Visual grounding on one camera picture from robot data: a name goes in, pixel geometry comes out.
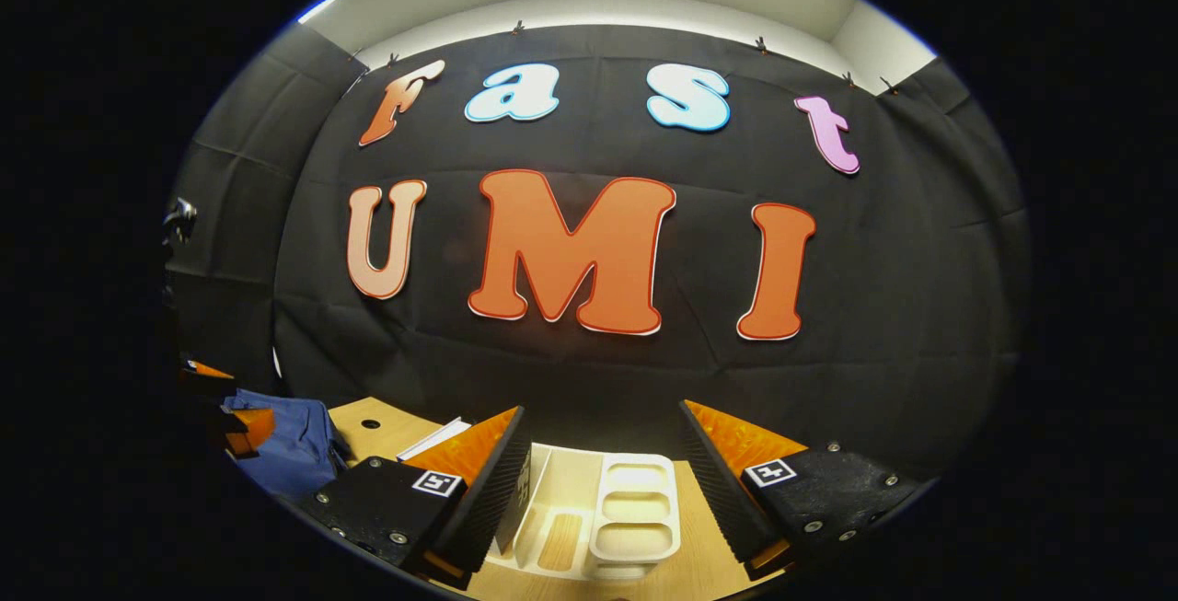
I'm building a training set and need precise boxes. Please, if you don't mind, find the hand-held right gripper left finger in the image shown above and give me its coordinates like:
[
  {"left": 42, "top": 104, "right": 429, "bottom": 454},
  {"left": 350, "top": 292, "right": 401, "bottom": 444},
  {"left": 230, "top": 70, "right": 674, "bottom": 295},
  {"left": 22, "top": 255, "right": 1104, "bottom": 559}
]
[{"left": 296, "top": 405, "right": 533, "bottom": 591}]

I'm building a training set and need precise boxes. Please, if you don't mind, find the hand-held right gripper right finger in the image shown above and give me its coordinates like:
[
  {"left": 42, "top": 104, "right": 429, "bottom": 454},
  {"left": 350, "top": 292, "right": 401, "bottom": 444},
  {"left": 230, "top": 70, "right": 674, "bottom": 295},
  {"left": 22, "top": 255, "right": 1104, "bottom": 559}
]
[{"left": 679, "top": 399, "right": 924, "bottom": 582}]

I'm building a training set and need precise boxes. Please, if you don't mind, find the blue schoolbag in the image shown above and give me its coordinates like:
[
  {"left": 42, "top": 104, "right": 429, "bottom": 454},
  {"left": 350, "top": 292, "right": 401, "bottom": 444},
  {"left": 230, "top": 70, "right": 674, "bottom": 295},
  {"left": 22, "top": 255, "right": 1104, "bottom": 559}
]
[{"left": 221, "top": 387, "right": 355, "bottom": 501}]

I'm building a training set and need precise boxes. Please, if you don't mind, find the blue spine book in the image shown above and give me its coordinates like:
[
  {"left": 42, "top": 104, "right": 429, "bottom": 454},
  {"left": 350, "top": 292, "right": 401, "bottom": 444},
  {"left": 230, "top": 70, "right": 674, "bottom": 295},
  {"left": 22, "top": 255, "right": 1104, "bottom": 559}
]
[{"left": 396, "top": 417, "right": 472, "bottom": 462}]

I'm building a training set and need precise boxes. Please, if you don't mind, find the white bookshelf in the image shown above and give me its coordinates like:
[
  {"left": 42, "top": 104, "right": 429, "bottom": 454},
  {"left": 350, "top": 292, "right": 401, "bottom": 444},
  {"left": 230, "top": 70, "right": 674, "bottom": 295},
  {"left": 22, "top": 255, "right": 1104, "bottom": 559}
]
[{"left": 486, "top": 443, "right": 684, "bottom": 582}]

